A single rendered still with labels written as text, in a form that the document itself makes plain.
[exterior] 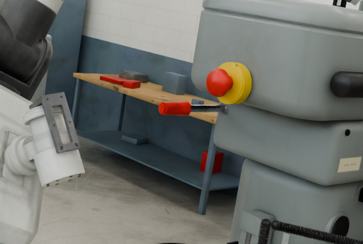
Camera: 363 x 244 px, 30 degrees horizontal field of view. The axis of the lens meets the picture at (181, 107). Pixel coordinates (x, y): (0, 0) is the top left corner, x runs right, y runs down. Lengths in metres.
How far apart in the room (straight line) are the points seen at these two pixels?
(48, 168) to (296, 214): 0.39
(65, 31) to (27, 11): 7.27
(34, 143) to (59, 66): 7.47
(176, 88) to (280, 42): 6.02
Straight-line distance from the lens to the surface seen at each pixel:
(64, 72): 8.54
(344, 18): 0.94
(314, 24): 0.92
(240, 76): 0.95
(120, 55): 8.14
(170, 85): 7.01
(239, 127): 1.10
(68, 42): 8.49
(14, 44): 1.17
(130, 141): 7.39
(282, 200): 1.10
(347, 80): 0.91
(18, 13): 1.18
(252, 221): 1.09
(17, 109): 1.11
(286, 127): 1.04
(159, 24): 7.68
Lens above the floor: 1.87
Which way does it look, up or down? 9 degrees down
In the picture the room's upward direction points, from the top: 9 degrees clockwise
